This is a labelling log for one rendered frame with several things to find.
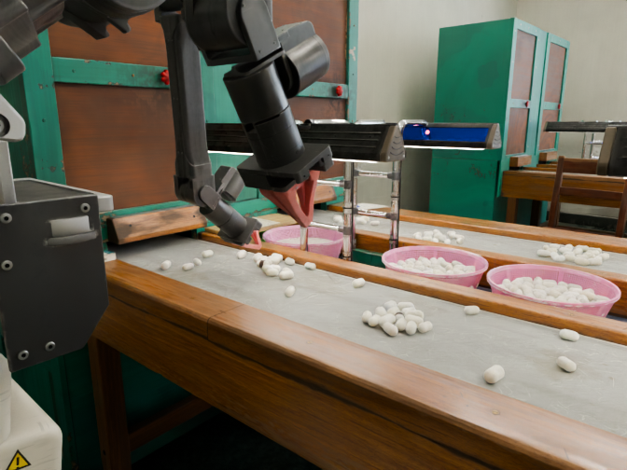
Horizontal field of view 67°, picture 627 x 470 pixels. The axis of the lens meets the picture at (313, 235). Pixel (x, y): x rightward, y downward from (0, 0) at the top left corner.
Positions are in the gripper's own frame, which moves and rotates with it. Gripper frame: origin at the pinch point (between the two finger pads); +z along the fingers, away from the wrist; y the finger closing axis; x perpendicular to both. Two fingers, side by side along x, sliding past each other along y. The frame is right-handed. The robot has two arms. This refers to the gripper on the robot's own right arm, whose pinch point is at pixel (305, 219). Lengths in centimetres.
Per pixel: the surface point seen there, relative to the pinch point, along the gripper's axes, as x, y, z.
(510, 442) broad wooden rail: 4.7, -25.4, 23.9
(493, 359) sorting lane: -14.0, -14.9, 35.9
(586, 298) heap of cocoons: -49, -20, 54
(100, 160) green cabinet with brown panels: -14, 89, 5
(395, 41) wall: -291, 173, 68
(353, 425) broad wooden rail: 8.9, -4.0, 30.0
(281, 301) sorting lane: -9.6, 29.1, 33.6
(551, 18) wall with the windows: -534, 135, 138
